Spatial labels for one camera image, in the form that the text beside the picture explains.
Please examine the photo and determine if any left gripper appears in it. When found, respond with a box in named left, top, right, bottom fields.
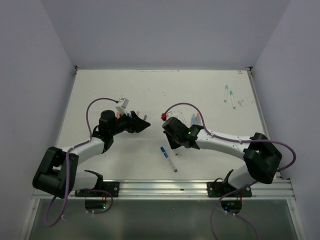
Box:
left=109, top=110, right=150, bottom=136

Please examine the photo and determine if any dark blue capped marker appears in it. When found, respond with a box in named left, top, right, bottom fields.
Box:
left=160, top=146, right=178, bottom=173

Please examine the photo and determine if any light blue highlighter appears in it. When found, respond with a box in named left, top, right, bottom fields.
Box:
left=190, top=114, right=197, bottom=126

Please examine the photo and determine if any orange highlighter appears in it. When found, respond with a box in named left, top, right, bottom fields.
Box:
left=195, top=113, right=202, bottom=126

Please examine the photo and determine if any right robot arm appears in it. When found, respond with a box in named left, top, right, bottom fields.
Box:
left=162, top=117, right=282, bottom=197

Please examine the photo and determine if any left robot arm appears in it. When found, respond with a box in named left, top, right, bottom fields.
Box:
left=32, top=110, right=151, bottom=199

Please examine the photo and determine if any green capped marker right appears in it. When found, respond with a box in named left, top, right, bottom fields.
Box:
left=229, top=90, right=236, bottom=109

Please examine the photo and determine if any green capped marker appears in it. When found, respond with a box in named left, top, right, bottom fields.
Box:
left=223, top=85, right=229, bottom=103
left=229, top=90, right=236, bottom=109

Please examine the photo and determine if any green capped marker left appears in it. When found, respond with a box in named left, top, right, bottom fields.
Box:
left=223, top=85, right=229, bottom=103

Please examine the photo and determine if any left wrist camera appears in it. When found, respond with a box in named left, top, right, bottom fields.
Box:
left=115, top=97, right=129, bottom=116

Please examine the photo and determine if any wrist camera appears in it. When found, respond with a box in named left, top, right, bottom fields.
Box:
left=161, top=111, right=174, bottom=122
left=115, top=97, right=129, bottom=116

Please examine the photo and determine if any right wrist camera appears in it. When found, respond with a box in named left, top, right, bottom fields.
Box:
left=161, top=111, right=174, bottom=122

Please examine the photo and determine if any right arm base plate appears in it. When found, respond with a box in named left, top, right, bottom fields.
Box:
left=206, top=177, right=253, bottom=198

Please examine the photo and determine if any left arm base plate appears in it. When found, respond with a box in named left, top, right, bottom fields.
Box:
left=74, top=181, right=120, bottom=198

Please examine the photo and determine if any aluminium rail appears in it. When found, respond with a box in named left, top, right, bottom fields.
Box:
left=31, top=177, right=297, bottom=201

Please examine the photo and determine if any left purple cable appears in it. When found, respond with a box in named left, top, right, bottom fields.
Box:
left=44, top=97, right=118, bottom=227

